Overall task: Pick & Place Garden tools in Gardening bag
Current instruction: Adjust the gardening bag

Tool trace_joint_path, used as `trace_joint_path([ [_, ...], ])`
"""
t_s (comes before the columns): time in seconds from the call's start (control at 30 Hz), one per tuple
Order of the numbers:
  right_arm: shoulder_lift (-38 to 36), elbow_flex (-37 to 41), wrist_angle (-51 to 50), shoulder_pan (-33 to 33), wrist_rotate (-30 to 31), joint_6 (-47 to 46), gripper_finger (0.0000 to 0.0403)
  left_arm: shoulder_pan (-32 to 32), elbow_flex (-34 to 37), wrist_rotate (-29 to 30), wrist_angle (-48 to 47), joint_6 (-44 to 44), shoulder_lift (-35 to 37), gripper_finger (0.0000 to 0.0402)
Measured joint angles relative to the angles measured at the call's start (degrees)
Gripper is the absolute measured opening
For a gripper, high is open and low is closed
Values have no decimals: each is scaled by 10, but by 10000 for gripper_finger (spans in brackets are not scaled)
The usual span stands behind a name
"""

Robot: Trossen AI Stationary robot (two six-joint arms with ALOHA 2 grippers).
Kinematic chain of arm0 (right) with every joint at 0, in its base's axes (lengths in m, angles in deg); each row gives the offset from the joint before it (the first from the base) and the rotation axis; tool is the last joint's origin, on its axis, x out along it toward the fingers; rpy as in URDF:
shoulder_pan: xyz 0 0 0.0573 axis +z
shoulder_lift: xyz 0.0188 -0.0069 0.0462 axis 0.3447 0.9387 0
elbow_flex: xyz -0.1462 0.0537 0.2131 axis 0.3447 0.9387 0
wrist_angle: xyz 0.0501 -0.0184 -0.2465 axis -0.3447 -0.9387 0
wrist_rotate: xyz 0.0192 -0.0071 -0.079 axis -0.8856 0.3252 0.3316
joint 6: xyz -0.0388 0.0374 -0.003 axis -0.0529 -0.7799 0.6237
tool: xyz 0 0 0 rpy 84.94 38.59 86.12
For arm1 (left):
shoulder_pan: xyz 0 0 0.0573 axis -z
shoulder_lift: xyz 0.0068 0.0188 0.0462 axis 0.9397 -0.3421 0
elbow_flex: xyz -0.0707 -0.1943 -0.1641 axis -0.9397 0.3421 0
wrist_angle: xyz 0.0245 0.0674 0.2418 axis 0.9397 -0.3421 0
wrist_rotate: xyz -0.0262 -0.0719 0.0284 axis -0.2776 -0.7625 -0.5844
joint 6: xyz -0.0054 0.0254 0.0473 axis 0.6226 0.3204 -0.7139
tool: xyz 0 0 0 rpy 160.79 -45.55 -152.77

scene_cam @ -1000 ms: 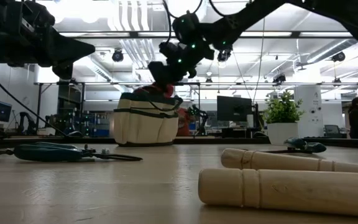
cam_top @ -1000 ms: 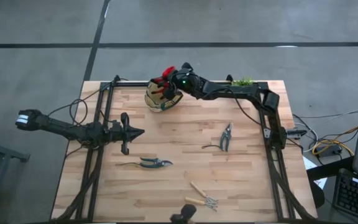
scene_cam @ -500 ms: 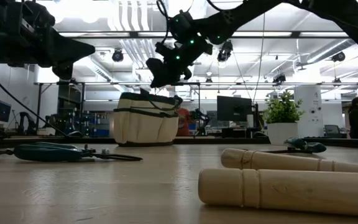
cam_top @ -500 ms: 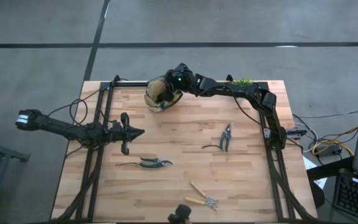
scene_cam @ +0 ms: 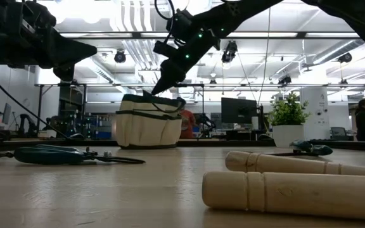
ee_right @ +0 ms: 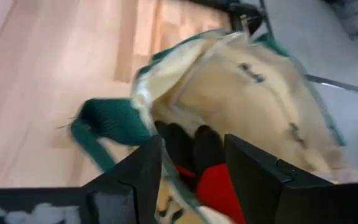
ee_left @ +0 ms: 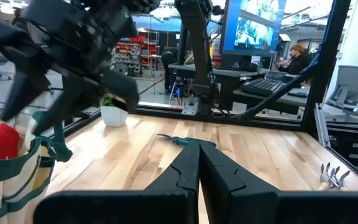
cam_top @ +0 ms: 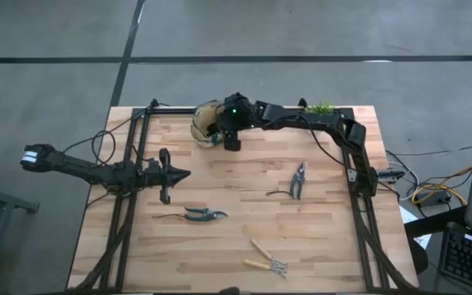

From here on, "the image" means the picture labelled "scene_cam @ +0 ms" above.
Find beige green-trimmed gardening bag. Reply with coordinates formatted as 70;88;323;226
115;90;186;150

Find black background rack frame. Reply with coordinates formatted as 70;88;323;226
35;82;365;140

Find black computer monitor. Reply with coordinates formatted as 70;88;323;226
221;97;259;125

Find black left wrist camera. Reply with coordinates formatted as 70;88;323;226
53;65;75;82

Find wooden handled steel garden tool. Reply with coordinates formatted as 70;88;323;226
201;170;365;222

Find black overhead frame beam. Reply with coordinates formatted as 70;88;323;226
57;31;361;39

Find white building column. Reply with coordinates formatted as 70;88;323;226
299;87;331;141

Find blue storage bins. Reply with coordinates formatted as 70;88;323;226
87;114;113;140

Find green plant in white pot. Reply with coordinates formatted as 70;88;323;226
267;91;312;149

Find grey office chair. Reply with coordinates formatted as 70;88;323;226
330;126;350;141

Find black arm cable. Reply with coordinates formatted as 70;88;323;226
153;0;176;45
0;68;86;141

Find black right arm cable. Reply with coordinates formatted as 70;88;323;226
153;0;176;45

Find small grey monitor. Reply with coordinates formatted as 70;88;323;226
1;103;12;125

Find thin hanging cable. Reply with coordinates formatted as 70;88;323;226
257;8;271;107

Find black hanging studio light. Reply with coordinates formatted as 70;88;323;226
113;49;127;64
221;40;238;63
337;52;353;63
277;75;293;86

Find green pruning shears with strap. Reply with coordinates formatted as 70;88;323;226
13;144;146;165

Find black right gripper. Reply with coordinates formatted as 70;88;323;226
150;8;221;96

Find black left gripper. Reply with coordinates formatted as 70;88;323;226
0;0;98;69

